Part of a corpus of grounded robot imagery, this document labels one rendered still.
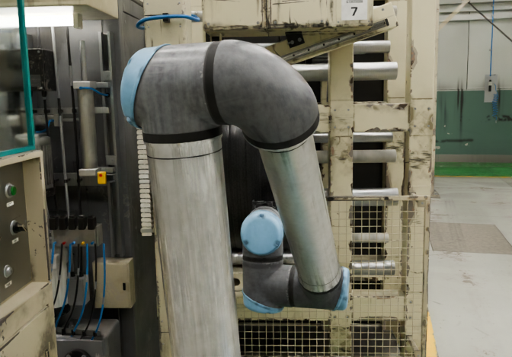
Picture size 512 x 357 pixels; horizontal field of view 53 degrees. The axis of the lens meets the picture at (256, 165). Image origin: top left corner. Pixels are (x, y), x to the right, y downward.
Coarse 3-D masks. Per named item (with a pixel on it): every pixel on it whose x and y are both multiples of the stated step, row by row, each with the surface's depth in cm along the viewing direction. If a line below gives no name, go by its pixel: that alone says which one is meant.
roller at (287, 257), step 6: (234, 252) 161; (240, 252) 161; (288, 252) 160; (234, 258) 160; (240, 258) 160; (288, 258) 159; (234, 264) 162; (240, 264) 162; (288, 264) 161; (294, 264) 161
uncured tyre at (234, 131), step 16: (224, 128) 144; (224, 144) 143; (240, 144) 143; (224, 160) 143; (240, 160) 142; (256, 160) 142; (240, 176) 143; (256, 176) 142; (240, 192) 144; (256, 192) 144; (240, 208) 146; (240, 224) 149; (240, 240) 155
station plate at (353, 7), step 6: (342, 0) 180; (348, 0) 180; (354, 0) 180; (360, 0) 180; (366, 0) 180; (342, 6) 181; (348, 6) 180; (354, 6) 180; (360, 6) 180; (366, 6) 180; (342, 12) 181; (348, 12) 181; (354, 12) 181; (360, 12) 181; (366, 12) 180; (342, 18) 181; (348, 18) 181; (354, 18) 181; (360, 18) 181; (366, 18) 181
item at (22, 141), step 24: (0, 0) 125; (0, 24) 125; (24, 24) 136; (0, 48) 125; (24, 48) 136; (0, 72) 125; (24, 72) 137; (0, 96) 125; (24, 96) 137; (0, 120) 125; (24, 120) 136; (0, 144) 125; (24, 144) 136
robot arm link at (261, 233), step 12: (252, 216) 110; (264, 216) 110; (276, 216) 113; (252, 228) 110; (264, 228) 110; (276, 228) 109; (252, 240) 110; (264, 240) 109; (276, 240) 109; (252, 252) 110; (264, 252) 109; (276, 252) 111
